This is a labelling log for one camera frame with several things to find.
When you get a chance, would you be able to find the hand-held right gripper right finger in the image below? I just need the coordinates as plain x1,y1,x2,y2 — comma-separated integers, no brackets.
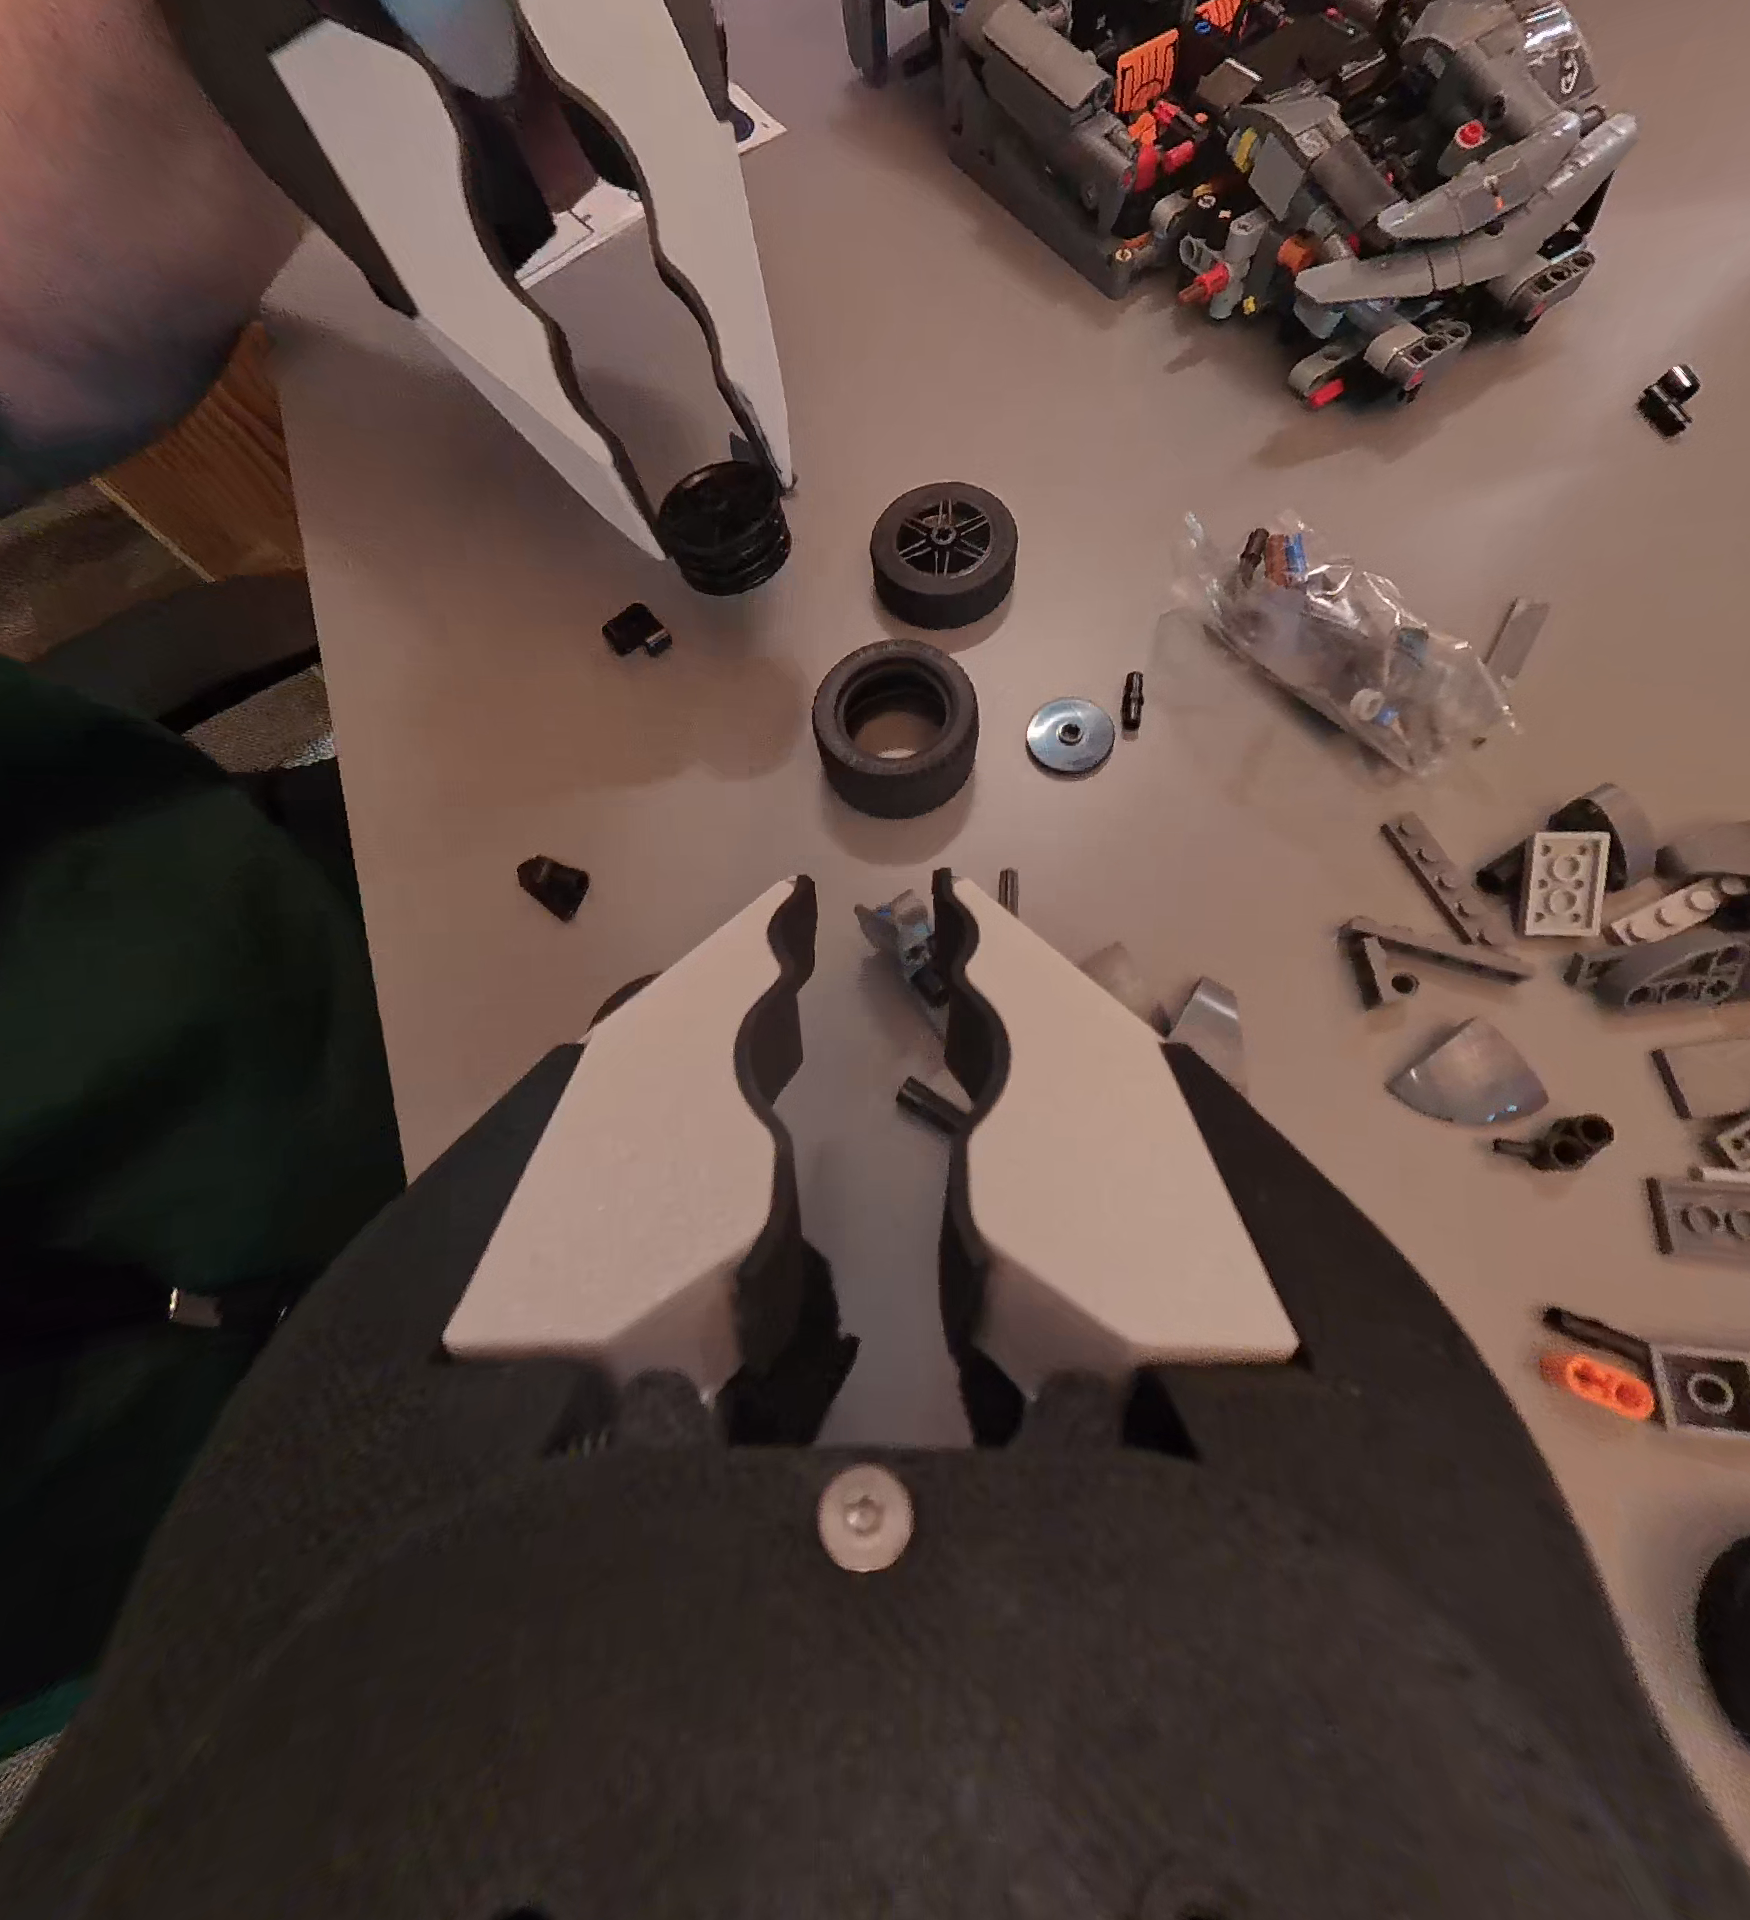
931,866,1302,1425

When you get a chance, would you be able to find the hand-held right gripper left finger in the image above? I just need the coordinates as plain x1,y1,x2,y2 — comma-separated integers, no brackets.
439,872,824,1421

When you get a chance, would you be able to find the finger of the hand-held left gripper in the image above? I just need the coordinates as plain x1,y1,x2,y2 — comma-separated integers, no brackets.
175,0,670,565
513,0,797,492

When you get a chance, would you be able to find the black spoked toy wheel rim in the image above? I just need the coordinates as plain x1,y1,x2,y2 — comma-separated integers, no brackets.
655,461,797,601

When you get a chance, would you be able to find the toy wheel with tire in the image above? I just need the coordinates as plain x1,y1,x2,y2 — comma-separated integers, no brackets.
867,480,1021,633

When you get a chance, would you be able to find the grey toy car model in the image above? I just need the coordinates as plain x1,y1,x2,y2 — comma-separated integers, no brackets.
841,0,1642,415

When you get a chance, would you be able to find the grey plate brick assembly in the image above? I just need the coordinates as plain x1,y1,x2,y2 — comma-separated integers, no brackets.
854,885,1252,1090

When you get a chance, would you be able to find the grey curved dome brick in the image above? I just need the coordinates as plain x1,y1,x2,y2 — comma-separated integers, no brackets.
1382,1019,1552,1129

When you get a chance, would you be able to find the black double connector brick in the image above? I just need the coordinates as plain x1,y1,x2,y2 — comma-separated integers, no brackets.
1489,1111,1617,1174

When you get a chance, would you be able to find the black round toy disc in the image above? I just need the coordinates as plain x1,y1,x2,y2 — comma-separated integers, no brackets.
1026,690,1117,780

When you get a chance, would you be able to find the pile of grey toy bricks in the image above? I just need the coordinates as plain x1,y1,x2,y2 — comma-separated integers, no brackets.
1334,780,1750,1177

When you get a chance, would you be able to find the clear bag of small parts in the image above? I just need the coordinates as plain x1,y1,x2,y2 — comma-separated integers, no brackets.
1178,510,1521,779

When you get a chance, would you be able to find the grey plate with round holes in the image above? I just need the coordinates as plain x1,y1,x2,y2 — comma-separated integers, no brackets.
1646,1173,1750,1266

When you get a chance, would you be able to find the small assembly with orange connector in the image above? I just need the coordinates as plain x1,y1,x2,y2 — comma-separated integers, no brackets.
1538,1302,1750,1452

